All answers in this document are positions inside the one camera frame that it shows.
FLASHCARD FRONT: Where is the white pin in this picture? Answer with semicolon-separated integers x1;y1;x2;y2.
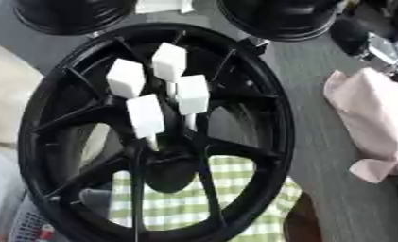
175;74;212;130
150;42;189;97
124;93;167;151
104;58;149;99

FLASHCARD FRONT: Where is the black spoked wheel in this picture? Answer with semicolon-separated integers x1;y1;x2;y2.
16;22;298;242

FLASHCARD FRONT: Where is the black round wheel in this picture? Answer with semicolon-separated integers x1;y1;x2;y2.
216;0;341;43
11;0;139;36

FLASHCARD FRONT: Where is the pink cloth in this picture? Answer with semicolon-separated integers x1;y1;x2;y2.
322;67;398;185

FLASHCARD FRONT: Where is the beige cushion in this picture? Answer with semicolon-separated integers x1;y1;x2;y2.
0;37;46;147

